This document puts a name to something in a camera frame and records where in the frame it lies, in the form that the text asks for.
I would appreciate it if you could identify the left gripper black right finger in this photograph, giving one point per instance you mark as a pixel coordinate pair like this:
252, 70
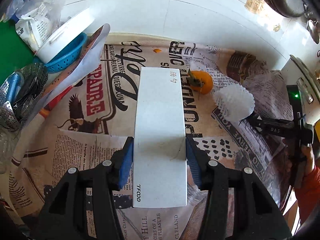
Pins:
256, 215

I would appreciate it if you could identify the white cardboard box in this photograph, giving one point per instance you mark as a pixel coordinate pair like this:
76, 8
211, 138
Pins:
159, 154

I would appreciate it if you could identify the printed newspaper table cover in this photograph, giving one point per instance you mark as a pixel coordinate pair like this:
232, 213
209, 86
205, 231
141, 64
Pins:
88, 122

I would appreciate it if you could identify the white rice cooker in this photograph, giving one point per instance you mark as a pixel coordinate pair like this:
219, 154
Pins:
295, 72

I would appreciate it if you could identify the white round lid container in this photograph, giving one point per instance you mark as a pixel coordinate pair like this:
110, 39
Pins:
64, 35

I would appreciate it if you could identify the orange persimmon fruit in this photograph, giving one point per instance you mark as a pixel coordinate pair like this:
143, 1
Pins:
200, 81

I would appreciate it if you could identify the green box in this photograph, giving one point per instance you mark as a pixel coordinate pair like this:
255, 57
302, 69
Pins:
15, 54

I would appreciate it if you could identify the right hand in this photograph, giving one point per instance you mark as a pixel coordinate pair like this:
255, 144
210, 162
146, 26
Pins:
306, 153

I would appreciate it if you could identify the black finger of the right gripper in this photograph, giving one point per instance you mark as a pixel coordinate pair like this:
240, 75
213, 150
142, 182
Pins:
278, 127

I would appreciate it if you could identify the blue plastic colander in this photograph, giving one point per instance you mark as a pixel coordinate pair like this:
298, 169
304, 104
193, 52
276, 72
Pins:
67, 56

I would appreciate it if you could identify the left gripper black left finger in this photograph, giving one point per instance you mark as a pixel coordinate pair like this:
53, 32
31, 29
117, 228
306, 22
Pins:
64, 214

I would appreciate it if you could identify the metal folding steamer basket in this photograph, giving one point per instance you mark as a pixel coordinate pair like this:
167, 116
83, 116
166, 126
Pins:
20, 92

